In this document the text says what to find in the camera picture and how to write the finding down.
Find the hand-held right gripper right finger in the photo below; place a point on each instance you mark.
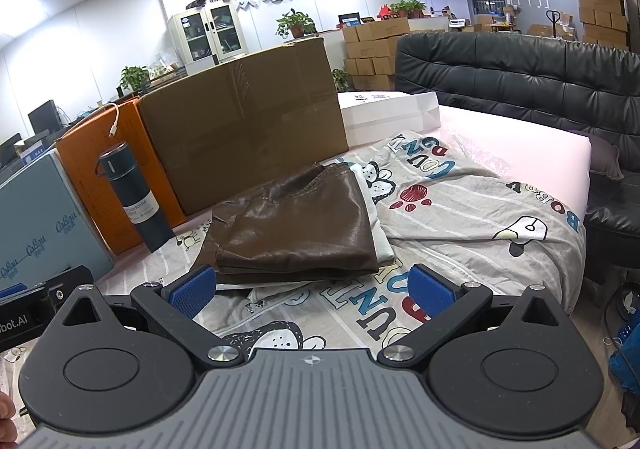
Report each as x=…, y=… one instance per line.
x=430, y=291

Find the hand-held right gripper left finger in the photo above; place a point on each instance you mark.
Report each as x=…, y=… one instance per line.
x=192, y=291

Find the brown leather jacket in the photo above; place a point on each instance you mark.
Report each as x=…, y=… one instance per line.
x=290, y=229

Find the person's left hand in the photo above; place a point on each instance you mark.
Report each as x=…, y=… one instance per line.
x=5, y=411

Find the white garment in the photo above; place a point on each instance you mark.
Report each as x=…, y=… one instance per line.
x=382, y=239

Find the blue-grey cardboard box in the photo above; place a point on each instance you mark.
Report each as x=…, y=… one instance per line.
x=45, y=224

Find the printed cartoon blanket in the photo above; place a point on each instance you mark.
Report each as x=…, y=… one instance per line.
x=475, y=209

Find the dark blue vacuum bottle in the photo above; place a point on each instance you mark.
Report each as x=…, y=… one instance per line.
x=135, y=199

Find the orange box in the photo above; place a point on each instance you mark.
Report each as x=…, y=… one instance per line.
x=85, y=164

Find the black computer monitor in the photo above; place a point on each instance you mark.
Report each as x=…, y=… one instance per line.
x=10, y=149
x=42, y=116

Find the large brown cardboard box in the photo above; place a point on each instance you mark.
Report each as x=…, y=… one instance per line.
x=240, y=129

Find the pink bed mattress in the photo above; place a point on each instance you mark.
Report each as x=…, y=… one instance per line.
x=525, y=139

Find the white flat box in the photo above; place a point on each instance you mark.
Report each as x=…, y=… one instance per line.
x=385, y=116

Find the grey pillow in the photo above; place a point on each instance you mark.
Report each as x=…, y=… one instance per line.
x=600, y=156

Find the potted green plant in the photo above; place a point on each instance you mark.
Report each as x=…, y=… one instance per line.
x=407, y=6
x=134, y=78
x=296, y=23

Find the black leather sofa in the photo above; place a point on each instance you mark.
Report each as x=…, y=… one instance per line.
x=525, y=74

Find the stack of brown cartons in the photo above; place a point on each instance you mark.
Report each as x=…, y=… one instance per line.
x=370, y=54

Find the white glass-door cabinet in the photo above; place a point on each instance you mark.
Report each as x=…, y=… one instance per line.
x=207, y=36

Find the tall stack of cartons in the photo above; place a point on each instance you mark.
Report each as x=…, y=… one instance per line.
x=600, y=4

